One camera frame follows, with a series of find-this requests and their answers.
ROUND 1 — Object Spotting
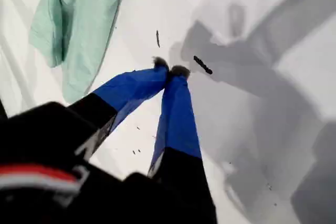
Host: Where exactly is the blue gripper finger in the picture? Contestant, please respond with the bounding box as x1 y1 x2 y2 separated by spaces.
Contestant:
146 66 218 224
67 56 171 161

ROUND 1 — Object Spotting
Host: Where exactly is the pale green T-shirt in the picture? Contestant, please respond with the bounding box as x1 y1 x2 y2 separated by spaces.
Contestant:
28 0 134 104

